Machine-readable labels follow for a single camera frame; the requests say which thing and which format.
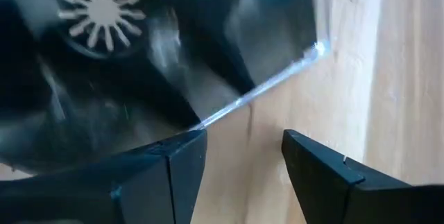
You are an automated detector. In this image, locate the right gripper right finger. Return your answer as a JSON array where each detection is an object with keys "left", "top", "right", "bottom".
[{"left": 281, "top": 129, "right": 444, "bottom": 224}]

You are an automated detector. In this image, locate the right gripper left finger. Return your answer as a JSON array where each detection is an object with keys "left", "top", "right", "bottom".
[{"left": 0, "top": 129, "right": 208, "bottom": 224}]

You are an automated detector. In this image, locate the black jewel case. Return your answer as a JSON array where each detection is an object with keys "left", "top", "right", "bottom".
[{"left": 0, "top": 0, "right": 330, "bottom": 183}]

